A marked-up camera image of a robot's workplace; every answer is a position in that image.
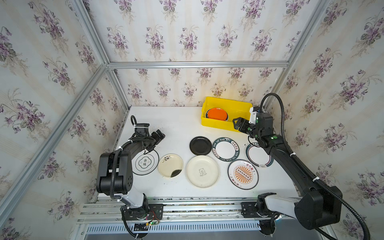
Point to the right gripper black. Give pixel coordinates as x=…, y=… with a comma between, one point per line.
x=245, y=126

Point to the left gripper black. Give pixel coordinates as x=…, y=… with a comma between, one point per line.
x=156, y=137

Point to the orange plastic plate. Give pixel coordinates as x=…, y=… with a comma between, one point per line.
x=218, y=114

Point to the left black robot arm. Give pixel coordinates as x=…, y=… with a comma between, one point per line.
x=115, y=172

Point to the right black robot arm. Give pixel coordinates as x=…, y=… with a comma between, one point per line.
x=319, y=205

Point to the yellow plastic bin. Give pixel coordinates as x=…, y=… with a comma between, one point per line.
x=235, y=109

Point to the white plate green text rim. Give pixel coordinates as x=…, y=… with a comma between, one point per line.
x=225, y=149

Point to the cream plate black ink pattern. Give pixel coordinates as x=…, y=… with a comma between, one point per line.
x=170, y=165

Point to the black round plate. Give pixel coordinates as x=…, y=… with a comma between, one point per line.
x=200, y=146

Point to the white plate orange sunburst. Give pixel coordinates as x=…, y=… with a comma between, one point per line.
x=243, y=174

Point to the cream plate bear drawing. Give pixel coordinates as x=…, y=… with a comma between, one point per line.
x=202, y=171

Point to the aluminium frame back crossbar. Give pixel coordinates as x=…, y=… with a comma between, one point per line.
x=198, y=64

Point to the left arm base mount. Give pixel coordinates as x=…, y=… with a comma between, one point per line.
x=151, y=213

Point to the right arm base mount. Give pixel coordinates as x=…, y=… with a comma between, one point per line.
x=255, y=210

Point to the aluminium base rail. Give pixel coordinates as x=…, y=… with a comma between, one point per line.
x=180, y=215

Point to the aluminium frame post right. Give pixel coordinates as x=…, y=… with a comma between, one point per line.
x=299, y=47

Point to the aluminium frame post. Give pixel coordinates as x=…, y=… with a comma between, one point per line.
x=299, y=47
x=51, y=78

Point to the aluminium frame post left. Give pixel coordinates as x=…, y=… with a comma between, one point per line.
x=51, y=78

